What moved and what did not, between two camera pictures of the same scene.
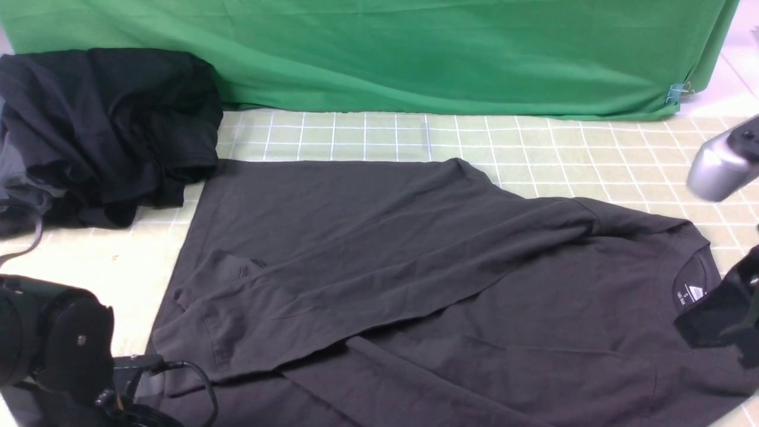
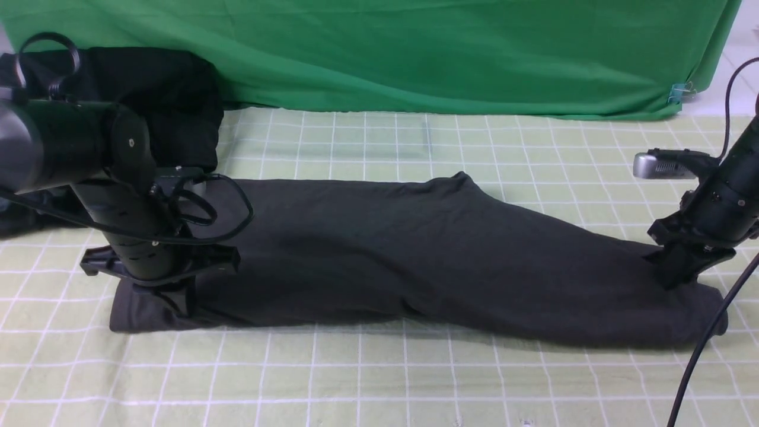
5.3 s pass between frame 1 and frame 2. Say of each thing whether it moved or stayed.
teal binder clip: stayed
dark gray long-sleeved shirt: moved
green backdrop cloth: stayed
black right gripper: moved
